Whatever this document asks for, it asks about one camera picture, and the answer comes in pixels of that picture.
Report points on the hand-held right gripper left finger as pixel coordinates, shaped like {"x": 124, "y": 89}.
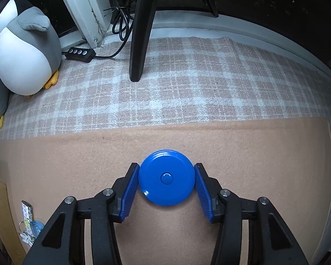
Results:
{"x": 129, "y": 193}

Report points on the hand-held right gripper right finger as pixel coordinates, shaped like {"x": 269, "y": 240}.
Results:
{"x": 205, "y": 196}

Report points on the blue round tape measure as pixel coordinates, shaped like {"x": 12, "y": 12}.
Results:
{"x": 165, "y": 168}

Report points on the small clear blue bottle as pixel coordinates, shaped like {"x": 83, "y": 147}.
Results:
{"x": 37, "y": 227}

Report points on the cardboard box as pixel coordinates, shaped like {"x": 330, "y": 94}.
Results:
{"x": 2, "y": 212}

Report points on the tan mat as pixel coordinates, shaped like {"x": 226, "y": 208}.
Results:
{"x": 237, "y": 157}

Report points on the plaid cloth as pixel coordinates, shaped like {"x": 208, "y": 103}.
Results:
{"x": 195, "y": 88}

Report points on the black inline remote control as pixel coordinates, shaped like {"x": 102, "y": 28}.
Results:
{"x": 80, "y": 54}

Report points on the small penguin plush toy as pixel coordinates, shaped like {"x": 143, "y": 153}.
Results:
{"x": 22, "y": 60}

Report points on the white window frame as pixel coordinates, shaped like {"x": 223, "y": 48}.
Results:
{"x": 80, "y": 5}

